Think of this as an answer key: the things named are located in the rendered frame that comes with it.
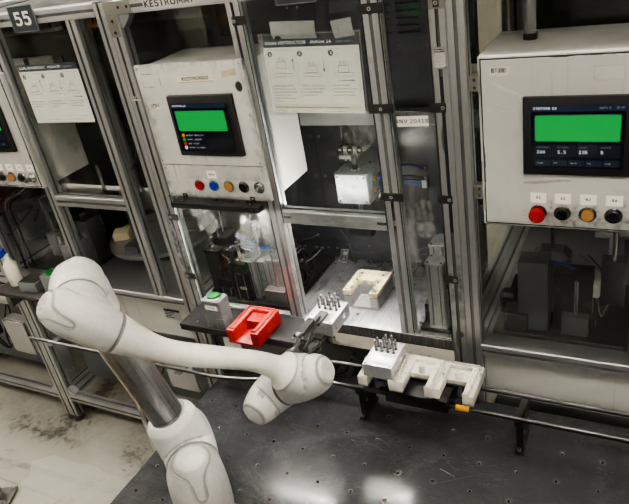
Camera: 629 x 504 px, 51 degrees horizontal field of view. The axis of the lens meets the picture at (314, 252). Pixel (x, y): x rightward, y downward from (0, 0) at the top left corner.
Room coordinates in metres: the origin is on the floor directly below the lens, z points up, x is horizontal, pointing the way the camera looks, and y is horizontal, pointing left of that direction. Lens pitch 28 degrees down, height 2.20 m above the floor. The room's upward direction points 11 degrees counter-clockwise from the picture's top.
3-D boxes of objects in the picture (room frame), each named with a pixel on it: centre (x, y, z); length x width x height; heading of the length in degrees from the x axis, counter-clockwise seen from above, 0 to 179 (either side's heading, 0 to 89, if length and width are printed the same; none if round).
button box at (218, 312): (2.02, 0.38, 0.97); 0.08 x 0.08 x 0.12; 58
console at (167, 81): (2.16, 0.22, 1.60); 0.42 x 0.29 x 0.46; 58
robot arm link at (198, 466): (1.33, 0.43, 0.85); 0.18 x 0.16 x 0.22; 15
